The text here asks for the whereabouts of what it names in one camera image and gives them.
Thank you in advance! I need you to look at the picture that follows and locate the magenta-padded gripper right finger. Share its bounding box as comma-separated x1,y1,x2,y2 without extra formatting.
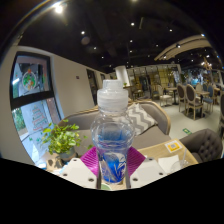
127,146,168,190

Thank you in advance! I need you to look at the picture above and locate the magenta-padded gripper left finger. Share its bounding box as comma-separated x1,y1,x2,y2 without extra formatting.
60,146,102,190

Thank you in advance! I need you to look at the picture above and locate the clear water bottle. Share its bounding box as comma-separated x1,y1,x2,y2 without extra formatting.
90,79,136,185

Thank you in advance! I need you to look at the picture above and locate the white paper napkin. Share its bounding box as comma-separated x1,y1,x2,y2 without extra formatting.
157,154,181,175

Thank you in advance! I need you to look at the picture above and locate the clear plastic cup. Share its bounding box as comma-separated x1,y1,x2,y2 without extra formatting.
169,148,192,175

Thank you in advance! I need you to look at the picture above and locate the grey sofa with wooden trim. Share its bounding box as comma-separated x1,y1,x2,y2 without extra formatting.
57,99,173,158

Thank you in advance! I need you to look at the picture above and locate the yellow square table sticker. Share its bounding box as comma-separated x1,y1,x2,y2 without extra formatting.
164,139,183,154

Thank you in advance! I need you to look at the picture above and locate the green potted plant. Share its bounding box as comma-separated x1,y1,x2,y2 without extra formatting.
40,119,87,164

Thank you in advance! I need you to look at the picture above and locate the grey white chevron cushion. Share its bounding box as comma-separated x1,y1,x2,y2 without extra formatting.
125,102,158,136

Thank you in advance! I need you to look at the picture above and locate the grey tufted armchair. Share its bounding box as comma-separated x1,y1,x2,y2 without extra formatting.
179,128,224,164

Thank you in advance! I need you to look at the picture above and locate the black-framed decorated window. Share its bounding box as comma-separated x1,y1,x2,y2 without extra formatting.
9,50,63,158

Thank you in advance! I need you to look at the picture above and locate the group of dining chairs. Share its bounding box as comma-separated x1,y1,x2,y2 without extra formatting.
149,82,224,122

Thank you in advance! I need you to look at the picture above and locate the white round column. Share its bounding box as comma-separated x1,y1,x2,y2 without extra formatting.
114,64,131,88

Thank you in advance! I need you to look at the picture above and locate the group of ceiling spotlights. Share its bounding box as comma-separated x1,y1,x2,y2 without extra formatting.
52,1,214,68

